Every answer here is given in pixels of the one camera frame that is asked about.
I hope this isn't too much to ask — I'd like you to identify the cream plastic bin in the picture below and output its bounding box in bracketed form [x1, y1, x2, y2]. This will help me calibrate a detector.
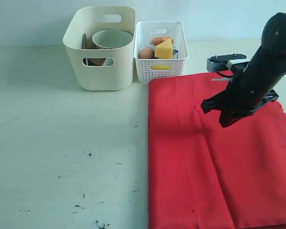
[63, 6, 136, 91]

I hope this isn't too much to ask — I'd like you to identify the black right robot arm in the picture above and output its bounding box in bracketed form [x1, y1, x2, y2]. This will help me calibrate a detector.
[201, 12, 286, 127]

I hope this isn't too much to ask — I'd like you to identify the yellow cheese wedge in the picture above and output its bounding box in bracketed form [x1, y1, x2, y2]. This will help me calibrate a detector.
[154, 39, 174, 59]

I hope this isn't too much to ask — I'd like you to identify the pale green ceramic bowl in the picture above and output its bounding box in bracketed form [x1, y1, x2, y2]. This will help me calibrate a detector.
[92, 29, 133, 49]

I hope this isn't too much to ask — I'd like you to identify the small milk carton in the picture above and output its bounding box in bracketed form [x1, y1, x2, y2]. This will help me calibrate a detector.
[172, 49, 179, 59]

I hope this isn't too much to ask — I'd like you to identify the brown egg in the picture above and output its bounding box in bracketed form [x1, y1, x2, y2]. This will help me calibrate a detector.
[138, 47, 154, 59]

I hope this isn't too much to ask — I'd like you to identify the fried chicken piece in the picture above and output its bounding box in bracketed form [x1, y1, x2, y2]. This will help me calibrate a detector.
[151, 36, 174, 46]

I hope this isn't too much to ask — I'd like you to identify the stainless steel cup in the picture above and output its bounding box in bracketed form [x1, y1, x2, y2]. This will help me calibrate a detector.
[102, 58, 114, 66]

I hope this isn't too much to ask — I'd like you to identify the white perforated plastic basket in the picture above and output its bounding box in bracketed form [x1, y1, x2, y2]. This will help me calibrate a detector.
[133, 21, 189, 83]

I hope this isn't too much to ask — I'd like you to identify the yellow lemon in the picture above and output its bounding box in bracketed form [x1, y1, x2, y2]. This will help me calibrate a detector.
[151, 65, 171, 71]

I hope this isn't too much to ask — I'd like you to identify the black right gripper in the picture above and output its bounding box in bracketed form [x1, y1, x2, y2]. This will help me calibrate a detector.
[201, 62, 280, 128]

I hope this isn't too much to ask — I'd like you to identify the brown wooden plate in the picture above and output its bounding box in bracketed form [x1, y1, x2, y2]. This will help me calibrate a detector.
[81, 33, 105, 66]

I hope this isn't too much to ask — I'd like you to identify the red tablecloth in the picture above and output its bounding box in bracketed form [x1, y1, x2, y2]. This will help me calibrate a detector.
[148, 73, 286, 229]

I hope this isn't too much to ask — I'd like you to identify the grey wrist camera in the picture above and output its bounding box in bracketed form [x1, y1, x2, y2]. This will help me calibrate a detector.
[206, 53, 247, 73]

